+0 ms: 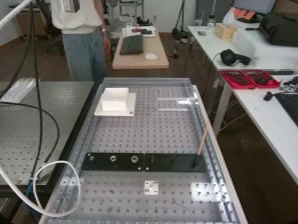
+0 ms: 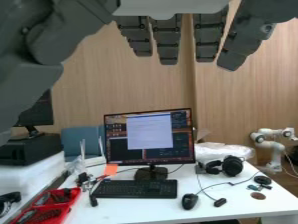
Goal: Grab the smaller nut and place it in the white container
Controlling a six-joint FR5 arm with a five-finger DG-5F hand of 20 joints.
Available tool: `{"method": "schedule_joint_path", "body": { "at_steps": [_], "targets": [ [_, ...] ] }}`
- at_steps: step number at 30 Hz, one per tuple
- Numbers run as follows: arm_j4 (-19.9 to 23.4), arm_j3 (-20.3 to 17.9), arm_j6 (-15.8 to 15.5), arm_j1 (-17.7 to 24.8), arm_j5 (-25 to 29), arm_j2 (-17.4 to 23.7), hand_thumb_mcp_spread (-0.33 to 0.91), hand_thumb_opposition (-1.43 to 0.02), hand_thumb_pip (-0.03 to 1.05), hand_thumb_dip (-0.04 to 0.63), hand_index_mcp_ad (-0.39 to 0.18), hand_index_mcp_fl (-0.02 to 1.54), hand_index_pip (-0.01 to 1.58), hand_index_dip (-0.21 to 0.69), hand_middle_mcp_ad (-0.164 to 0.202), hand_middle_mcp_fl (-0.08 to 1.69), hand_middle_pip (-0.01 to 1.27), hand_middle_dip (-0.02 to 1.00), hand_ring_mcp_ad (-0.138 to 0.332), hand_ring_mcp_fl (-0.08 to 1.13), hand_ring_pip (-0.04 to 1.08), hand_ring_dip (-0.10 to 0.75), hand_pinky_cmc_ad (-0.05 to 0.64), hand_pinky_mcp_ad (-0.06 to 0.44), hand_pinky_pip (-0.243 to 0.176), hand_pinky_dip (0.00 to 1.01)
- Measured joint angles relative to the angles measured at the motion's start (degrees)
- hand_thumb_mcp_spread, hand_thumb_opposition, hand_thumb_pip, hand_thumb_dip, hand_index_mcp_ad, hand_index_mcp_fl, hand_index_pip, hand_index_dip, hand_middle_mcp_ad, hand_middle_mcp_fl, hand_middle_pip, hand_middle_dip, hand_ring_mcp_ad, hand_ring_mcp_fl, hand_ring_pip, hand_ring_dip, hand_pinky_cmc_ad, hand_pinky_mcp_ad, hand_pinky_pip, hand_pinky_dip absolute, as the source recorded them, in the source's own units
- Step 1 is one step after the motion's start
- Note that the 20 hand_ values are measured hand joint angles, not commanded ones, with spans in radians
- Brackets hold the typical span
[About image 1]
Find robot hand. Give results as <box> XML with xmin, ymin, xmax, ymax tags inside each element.
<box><xmin>63</xmin><ymin>0</ymin><xmax>82</xmax><ymax>14</ymax></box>

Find person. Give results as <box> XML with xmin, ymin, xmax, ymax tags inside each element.
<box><xmin>47</xmin><ymin>0</ymin><xmax>112</xmax><ymax>83</ymax></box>

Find dark grey keyboard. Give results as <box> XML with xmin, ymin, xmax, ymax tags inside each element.
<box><xmin>118</xmin><ymin>33</ymin><xmax>146</xmax><ymax>56</ymax></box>

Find white mouse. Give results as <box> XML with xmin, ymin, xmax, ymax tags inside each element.
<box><xmin>143</xmin><ymin>52</ymin><xmax>159</xmax><ymax>61</ymax></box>

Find wooden desk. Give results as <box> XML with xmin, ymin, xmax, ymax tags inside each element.
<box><xmin>110</xmin><ymin>31</ymin><xmax>171</xmax><ymax>70</ymax></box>

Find small white box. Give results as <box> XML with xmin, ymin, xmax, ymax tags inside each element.
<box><xmin>99</xmin><ymin>87</ymin><xmax>131</xmax><ymax>113</ymax></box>

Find light wooden block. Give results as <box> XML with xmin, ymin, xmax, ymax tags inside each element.
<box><xmin>212</xmin><ymin>22</ymin><xmax>236</xmax><ymax>42</ymax></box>

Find black headphones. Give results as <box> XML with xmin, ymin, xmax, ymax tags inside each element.
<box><xmin>219</xmin><ymin>48</ymin><xmax>252</xmax><ymax>67</ymax></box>

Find red tray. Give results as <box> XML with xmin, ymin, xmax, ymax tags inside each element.
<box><xmin>241</xmin><ymin>69</ymin><xmax>281</xmax><ymax>90</ymax></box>
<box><xmin>219</xmin><ymin>69</ymin><xmax>257</xmax><ymax>90</ymax></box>

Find black bag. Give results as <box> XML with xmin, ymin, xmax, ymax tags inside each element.
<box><xmin>257</xmin><ymin>12</ymin><xmax>298</xmax><ymax>47</ymax></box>

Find white desk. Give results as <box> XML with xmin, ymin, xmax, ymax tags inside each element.
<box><xmin>187</xmin><ymin>24</ymin><xmax>298</xmax><ymax>135</ymax></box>
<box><xmin>231</xmin><ymin>74</ymin><xmax>298</xmax><ymax>186</ymax></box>

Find thin stick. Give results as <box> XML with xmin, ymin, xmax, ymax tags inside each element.
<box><xmin>190</xmin><ymin>126</ymin><xmax>210</xmax><ymax>169</ymax></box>

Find black plate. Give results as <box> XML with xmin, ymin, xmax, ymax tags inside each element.
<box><xmin>81</xmin><ymin>151</ymin><xmax>207</xmax><ymax>174</ymax></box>

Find black keyboard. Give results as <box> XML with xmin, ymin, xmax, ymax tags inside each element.
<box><xmin>272</xmin><ymin>92</ymin><xmax>298</xmax><ymax>128</ymax></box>

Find clear box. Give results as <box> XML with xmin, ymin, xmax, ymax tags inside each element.
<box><xmin>42</xmin><ymin>77</ymin><xmax>249</xmax><ymax>224</ymax></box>

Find black cable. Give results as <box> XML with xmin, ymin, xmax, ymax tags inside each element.
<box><xmin>0</xmin><ymin>19</ymin><xmax>34</xmax><ymax>100</ymax></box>
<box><xmin>0</xmin><ymin>101</ymin><xmax>61</xmax><ymax>176</ymax></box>
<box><xmin>27</xmin><ymin>0</ymin><xmax>46</xmax><ymax>181</ymax></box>

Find flat white base plate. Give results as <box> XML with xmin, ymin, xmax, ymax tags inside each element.
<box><xmin>92</xmin><ymin>92</ymin><xmax>138</xmax><ymax>118</ymax></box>

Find white cable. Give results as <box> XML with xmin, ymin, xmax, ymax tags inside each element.
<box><xmin>0</xmin><ymin>160</ymin><xmax>82</xmax><ymax>218</ymax></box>

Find small square metal bracket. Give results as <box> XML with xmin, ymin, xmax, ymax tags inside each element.
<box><xmin>142</xmin><ymin>180</ymin><xmax>159</xmax><ymax>196</ymax></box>

